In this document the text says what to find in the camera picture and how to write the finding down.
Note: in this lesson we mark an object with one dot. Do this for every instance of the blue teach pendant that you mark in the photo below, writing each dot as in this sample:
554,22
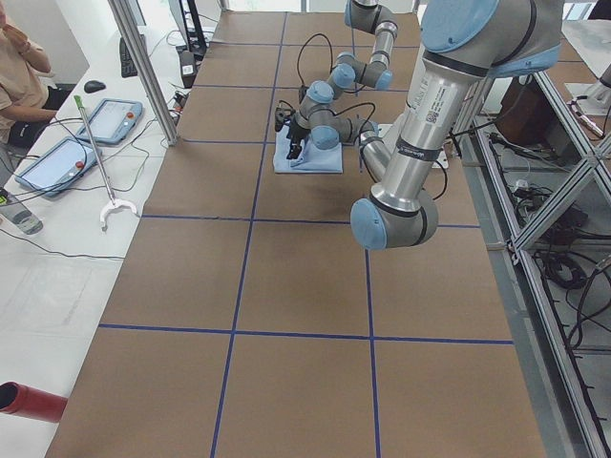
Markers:
59,168
113,119

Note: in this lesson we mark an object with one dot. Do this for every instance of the metal reacher grabber tool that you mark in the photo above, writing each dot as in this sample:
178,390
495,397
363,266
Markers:
114,203

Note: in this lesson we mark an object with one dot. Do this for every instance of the black power adapter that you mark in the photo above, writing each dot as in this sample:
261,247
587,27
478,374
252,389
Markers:
187,68

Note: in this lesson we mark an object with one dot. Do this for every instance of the aluminium frame post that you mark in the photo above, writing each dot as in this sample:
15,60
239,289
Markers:
128,29

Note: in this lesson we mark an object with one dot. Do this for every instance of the far blue teach pendant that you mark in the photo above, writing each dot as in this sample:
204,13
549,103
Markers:
113,119

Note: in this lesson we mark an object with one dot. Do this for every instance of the clear water bottle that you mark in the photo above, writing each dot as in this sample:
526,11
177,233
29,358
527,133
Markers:
18,214

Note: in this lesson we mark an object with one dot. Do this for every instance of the red cylinder bottle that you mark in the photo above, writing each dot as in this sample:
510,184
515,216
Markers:
32,403

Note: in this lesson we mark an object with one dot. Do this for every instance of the light blue t-shirt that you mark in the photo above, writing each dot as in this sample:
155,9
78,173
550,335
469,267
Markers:
311,160

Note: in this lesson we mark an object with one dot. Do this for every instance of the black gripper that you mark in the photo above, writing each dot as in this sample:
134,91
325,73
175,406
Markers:
297,134

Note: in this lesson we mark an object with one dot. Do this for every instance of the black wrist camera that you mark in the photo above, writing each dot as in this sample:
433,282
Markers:
282,117

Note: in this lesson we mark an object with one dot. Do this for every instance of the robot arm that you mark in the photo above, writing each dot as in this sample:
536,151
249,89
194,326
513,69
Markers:
462,42
348,74

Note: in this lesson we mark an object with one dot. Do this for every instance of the black computer mouse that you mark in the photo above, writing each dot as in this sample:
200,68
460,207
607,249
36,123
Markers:
93,86

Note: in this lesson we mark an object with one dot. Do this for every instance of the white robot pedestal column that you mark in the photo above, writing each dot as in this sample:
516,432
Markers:
393,137

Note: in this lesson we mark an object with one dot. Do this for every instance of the near blue teach pendant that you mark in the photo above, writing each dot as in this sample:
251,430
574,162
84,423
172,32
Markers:
59,168

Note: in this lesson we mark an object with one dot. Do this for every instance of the seated person beige shirt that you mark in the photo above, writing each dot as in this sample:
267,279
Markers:
27,104

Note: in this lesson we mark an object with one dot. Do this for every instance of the black keyboard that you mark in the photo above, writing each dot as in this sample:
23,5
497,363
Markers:
127,64

